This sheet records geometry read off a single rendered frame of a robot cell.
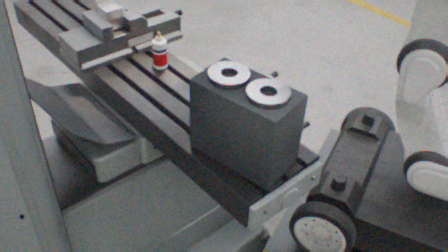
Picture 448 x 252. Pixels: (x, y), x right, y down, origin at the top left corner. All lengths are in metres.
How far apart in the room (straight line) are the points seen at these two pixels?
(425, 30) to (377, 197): 0.54
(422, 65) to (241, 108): 0.53
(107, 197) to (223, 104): 0.52
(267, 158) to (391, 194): 0.68
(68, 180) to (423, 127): 0.99
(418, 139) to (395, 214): 0.23
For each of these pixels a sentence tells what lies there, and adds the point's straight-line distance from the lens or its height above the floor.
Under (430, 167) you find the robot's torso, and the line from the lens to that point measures 1.49.
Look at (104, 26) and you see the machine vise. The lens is 1.41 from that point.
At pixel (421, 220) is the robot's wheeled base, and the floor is 0.57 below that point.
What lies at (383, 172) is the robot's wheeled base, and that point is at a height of 0.57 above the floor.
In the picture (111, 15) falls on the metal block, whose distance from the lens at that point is 1.43.
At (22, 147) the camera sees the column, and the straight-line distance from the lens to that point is 1.08.
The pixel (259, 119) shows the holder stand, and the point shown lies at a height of 1.08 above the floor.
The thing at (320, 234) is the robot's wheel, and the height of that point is 0.49.
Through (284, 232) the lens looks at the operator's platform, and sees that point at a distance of 1.63.
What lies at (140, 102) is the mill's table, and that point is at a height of 0.90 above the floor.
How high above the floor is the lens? 1.67
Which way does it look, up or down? 39 degrees down
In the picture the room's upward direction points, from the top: 2 degrees clockwise
